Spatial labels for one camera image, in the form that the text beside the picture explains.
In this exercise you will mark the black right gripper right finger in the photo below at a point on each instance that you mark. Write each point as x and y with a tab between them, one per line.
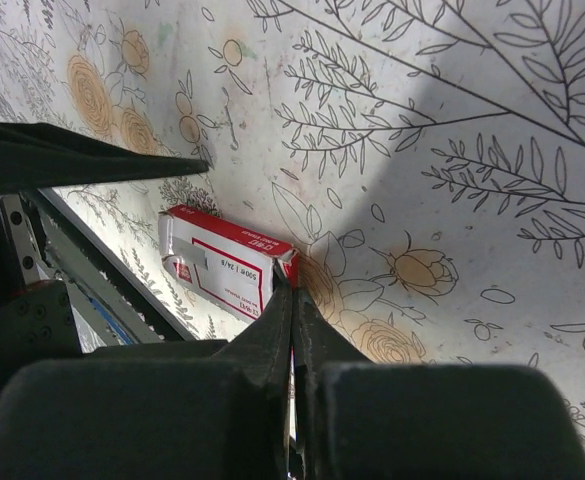
288	398

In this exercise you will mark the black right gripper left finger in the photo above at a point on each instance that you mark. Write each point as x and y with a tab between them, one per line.
40	155

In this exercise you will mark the red and white staple box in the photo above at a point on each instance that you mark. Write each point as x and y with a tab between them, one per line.
232	266

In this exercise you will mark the floral patterned table mat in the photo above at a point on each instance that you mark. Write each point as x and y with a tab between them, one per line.
426	158

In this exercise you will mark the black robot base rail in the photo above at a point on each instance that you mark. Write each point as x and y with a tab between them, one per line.
97	275

